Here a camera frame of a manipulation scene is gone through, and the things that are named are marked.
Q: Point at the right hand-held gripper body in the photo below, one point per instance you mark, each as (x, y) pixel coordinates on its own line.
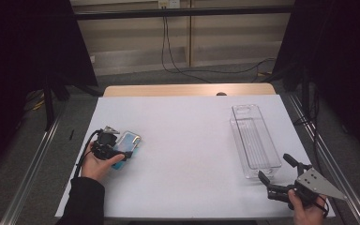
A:
(309, 186)

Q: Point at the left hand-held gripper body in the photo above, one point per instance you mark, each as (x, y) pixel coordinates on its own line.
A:
(104, 145)

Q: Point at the iridescent phone case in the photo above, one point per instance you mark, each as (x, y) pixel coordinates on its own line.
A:
(128, 140)

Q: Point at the person's left hand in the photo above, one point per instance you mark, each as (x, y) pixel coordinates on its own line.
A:
(97, 167)

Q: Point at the person's right hand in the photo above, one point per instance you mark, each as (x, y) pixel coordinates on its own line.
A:
(306, 214)

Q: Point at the clear plastic bin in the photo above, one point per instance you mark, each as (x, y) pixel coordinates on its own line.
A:
(256, 143)

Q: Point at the white table sheet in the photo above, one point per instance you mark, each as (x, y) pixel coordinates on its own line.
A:
(184, 156)

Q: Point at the black metal stand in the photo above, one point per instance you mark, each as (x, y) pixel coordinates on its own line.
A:
(48, 103)

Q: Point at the black curtain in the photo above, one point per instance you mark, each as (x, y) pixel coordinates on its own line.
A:
(340, 62)
(22, 62)

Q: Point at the black horizontal bar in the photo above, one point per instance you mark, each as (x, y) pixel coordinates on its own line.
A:
(184, 13)

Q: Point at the aluminium floor rail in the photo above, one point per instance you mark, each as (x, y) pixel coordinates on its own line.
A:
(31, 168)
(334, 162)

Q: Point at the white wall outlet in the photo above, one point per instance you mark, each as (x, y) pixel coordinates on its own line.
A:
(169, 3)

